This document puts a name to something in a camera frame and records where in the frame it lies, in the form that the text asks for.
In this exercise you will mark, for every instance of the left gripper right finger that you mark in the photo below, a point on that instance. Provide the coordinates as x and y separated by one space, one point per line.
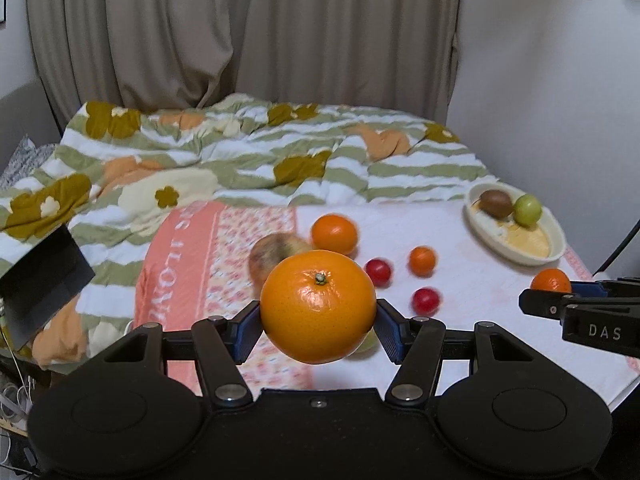
415 345

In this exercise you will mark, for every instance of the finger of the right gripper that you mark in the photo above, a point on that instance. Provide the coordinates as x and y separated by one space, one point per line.
619 288
545 304

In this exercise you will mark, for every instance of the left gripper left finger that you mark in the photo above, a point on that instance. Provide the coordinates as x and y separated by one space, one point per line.
221 345

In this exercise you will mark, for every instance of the small mandarin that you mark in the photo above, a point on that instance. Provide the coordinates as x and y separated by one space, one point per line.
552 280
422 261

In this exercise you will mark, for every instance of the red cherry tomato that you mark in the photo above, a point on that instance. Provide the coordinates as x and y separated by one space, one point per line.
426 301
380 272

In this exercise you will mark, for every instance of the green apple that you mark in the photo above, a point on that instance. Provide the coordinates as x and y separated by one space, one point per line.
369 343
527 211

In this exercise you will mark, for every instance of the large orange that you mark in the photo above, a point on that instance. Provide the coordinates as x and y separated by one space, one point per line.
317 307

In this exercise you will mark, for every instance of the reddish yellow apple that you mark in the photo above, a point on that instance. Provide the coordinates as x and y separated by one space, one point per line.
269 251

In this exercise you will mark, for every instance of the white plate with duck print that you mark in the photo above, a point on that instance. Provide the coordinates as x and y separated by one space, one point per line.
541 245

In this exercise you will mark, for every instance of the small mandarin on cloth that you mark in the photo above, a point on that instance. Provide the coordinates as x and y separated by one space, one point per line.
422 261

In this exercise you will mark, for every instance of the green apple in plate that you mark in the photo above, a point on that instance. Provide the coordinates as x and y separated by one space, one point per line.
527 211

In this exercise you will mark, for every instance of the brown kiwi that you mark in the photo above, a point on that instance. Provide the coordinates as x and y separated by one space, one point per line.
496 203

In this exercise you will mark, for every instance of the medium orange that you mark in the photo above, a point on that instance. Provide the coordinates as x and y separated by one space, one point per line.
335 233

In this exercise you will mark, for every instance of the black box at left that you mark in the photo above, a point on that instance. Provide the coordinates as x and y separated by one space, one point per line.
43 281

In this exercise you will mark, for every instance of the green striped floral blanket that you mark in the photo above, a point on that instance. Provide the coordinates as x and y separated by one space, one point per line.
117 174

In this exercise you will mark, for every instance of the grey sofa backrest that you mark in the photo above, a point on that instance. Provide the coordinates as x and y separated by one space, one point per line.
26 111

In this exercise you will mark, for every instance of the beige curtain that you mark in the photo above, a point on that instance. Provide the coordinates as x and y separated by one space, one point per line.
153 54

